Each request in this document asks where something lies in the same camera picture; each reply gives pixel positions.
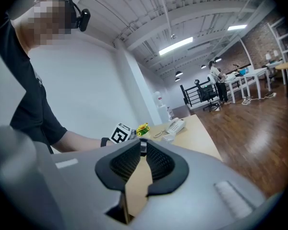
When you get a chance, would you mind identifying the black metal railing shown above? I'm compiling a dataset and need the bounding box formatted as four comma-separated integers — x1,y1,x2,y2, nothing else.
180,80,223,106

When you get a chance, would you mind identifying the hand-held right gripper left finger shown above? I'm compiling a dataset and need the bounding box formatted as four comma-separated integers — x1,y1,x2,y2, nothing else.
0,125,142,230

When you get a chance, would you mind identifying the black head-worn camera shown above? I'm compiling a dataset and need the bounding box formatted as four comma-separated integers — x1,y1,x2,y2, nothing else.
62,0,91,32

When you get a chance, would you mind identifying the clear water dispenser jug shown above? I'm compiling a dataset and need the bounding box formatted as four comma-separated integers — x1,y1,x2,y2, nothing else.
153,91,164,108

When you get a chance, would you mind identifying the white coiled telephone cord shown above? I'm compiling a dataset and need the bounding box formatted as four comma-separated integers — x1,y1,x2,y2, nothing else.
153,129,168,138

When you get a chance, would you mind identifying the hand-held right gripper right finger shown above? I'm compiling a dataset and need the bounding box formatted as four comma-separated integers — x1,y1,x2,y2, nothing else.
132,140,266,230

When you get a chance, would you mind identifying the black office chair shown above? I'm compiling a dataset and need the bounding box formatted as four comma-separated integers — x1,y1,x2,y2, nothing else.
194,79,222,113

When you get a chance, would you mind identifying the white desk telephone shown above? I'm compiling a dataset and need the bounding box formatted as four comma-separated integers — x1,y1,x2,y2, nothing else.
165,117,187,135

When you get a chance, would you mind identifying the black wrist band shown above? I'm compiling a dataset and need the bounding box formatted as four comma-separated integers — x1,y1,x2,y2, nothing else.
100,137,114,148

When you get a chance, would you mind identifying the white shelf unit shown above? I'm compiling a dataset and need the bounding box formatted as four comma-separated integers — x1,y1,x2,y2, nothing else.
266,17,288,64

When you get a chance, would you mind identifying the small white box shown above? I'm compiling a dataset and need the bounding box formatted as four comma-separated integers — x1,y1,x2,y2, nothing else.
161,133,178,143

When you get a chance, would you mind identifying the person's black shirt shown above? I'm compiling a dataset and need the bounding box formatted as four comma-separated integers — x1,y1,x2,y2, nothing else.
0,11,68,154

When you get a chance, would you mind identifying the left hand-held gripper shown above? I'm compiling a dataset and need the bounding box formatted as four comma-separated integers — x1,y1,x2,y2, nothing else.
108,123,148,157

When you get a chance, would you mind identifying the person's left forearm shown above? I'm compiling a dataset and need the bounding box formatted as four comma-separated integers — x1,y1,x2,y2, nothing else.
51,130,104,153

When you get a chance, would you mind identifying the long ceiling light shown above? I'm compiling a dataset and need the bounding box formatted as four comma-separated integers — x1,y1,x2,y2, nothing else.
158,36,194,56
227,24,248,32

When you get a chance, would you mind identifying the sunflower bouquet in white pot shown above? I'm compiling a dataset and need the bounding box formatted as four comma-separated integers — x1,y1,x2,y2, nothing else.
136,122,151,138

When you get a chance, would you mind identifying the person's head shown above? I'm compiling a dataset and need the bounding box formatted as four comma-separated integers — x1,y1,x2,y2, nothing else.
11,0,77,57

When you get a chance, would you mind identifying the white cable on floor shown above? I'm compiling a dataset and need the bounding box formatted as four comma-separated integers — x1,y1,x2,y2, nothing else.
241,92,277,105

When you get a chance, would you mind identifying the white long table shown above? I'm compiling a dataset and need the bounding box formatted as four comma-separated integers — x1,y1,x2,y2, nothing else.
224,75,249,104
243,67,272,99

